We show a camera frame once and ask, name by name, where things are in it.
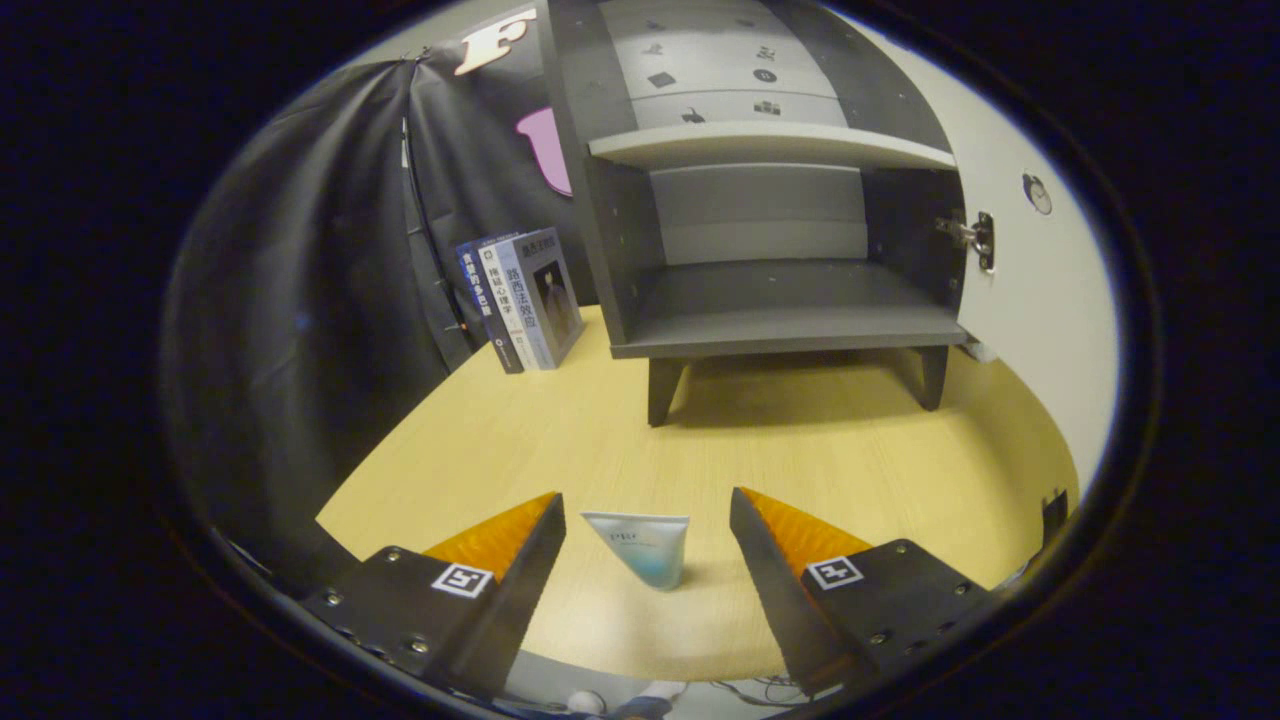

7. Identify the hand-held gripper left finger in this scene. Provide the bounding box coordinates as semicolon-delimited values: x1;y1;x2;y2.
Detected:
290;490;568;701

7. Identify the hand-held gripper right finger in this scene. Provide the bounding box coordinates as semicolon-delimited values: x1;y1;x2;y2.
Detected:
728;486;1001;696

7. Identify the light blue tube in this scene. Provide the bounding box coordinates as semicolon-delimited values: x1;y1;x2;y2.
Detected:
580;511;691;591

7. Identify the grey cabinet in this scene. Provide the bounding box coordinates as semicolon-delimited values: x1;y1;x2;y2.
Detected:
535;0;971;428

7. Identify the white spine book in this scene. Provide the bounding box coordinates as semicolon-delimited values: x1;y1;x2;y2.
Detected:
478;238;546;371

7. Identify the black backdrop cloth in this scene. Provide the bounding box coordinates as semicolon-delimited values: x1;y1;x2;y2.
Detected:
165;5;601;601

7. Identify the metal door hinge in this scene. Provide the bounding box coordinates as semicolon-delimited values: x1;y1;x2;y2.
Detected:
935;210;996;273

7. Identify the grey cabinet shelf board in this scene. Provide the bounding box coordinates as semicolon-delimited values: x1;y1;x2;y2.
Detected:
588;122;958;171

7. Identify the tangle of cables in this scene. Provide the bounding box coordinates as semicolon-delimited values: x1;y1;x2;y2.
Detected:
715;675;806;703

